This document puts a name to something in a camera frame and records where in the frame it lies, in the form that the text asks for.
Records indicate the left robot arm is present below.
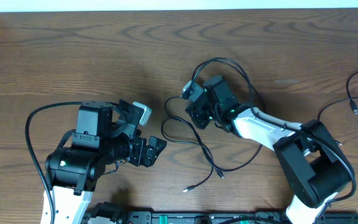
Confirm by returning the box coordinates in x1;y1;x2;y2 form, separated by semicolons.
41;100;167;223

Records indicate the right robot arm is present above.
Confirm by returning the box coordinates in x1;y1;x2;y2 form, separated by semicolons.
182;76;355;223

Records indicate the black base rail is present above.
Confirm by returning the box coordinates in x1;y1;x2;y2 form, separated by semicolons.
85;210;358;224

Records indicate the left camera black cable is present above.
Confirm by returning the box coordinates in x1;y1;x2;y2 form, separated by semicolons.
25;101;85;224

